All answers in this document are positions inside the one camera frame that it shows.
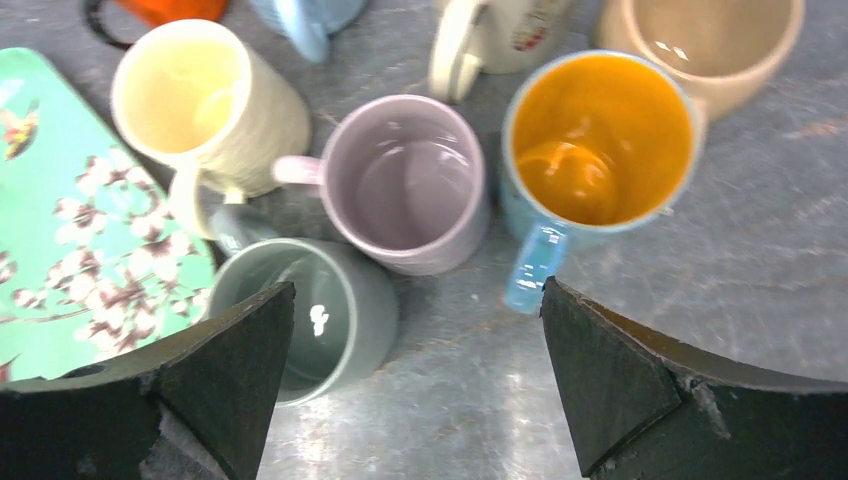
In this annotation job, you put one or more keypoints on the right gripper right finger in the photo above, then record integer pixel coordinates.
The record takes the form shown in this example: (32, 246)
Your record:
(642, 405)

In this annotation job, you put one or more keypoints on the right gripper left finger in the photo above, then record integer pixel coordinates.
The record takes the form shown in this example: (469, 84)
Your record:
(194, 405)

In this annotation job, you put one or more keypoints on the blue tan small mug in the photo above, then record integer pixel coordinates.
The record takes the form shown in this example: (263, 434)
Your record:
(594, 143)

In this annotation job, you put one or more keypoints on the grey mug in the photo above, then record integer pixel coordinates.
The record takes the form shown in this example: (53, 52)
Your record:
(345, 310)

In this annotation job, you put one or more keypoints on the mauve mug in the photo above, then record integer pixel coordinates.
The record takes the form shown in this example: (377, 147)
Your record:
(404, 179)

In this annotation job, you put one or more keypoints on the tan ceramic mug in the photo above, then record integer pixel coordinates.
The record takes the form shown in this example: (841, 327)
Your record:
(721, 52)

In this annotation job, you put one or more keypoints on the floral cream mug green inside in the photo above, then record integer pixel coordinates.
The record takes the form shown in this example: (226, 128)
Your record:
(492, 37)

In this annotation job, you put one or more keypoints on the orange mug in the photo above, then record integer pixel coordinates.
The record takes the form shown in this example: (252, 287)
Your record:
(154, 13)

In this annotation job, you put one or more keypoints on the light blue ribbed mug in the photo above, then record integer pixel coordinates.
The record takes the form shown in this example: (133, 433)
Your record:
(308, 24)

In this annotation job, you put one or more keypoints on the green floral tray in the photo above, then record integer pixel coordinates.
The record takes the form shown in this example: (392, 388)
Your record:
(93, 264)

